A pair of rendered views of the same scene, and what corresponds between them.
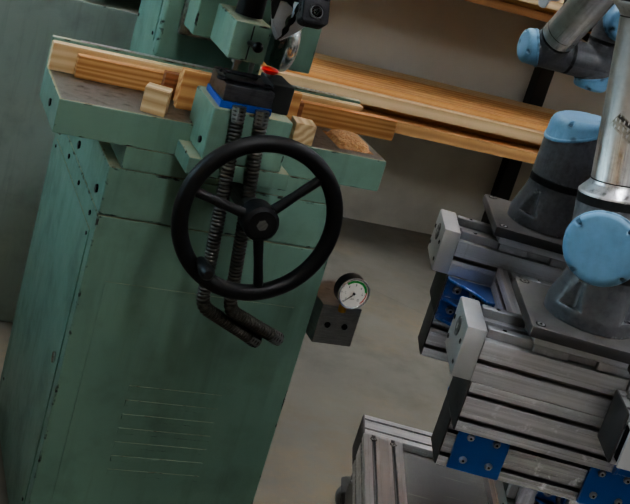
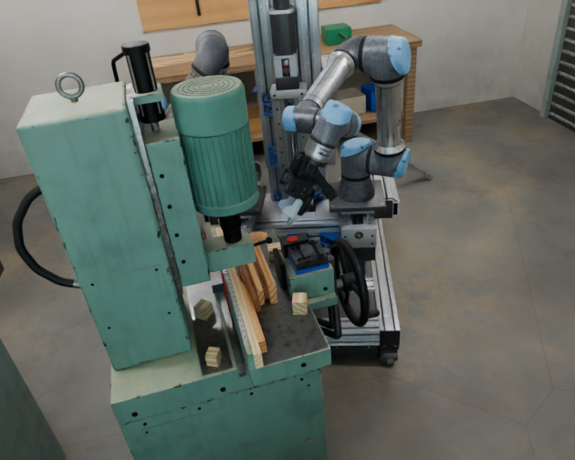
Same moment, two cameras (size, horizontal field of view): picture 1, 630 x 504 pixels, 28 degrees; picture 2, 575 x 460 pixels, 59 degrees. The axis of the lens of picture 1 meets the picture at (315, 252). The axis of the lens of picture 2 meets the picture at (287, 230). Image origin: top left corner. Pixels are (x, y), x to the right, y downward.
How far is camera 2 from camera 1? 235 cm
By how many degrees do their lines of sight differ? 71
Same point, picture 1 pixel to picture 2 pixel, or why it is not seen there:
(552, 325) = (379, 202)
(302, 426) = not seen: hidden behind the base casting
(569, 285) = (364, 188)
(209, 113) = (328, 274)
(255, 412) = not seen: hidden behind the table
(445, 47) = not seen: outside the picture
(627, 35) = (396, 92)
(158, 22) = (172, 303)
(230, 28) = (246, 250)
